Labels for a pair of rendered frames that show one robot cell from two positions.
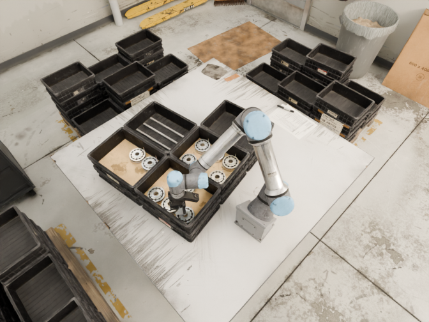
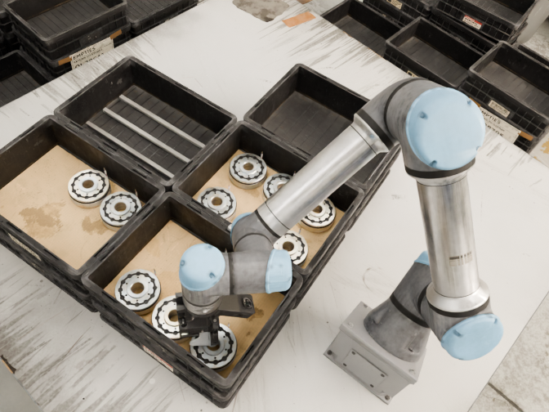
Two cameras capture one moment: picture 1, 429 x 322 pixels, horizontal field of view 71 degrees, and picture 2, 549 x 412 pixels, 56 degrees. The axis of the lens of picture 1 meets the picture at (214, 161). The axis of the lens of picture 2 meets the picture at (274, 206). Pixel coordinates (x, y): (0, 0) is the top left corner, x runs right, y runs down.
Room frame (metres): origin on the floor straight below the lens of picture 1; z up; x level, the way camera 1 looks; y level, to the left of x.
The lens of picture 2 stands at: (0.37, 0.17, 1.97)
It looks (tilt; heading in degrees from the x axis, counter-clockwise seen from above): 56 degrees down; 348
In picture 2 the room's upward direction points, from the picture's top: 11 degrees clockwise
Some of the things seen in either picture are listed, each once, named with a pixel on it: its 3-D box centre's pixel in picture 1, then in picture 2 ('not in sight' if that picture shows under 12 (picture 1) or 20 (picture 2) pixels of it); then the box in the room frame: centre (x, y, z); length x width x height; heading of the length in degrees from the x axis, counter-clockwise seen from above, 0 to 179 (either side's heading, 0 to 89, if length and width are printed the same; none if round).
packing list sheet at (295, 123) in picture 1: (292, 120); not in sight; (1.58, -0.59, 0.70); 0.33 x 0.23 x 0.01; 43
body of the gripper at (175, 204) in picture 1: (177, 199); (198, 310); (0.77, 0.20, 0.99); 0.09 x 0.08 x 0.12; 97
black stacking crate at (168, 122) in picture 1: (161, 131); (149, 130); (1.34, 0.35, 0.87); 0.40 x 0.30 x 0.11; 53
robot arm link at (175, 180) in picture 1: (175, 182); (203, 275); (0.77, 0.19, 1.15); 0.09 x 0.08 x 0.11; 93
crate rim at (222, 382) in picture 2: (177, 189); (194, 280); (0.86, 0.21, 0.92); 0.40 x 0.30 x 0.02; 53
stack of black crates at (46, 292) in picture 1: (53, 299); not in sight; (0.43, 1.04, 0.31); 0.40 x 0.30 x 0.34; 43
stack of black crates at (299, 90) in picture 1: (299, 99); (424, 78); (2.22, -0.85, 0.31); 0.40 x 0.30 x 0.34; 43
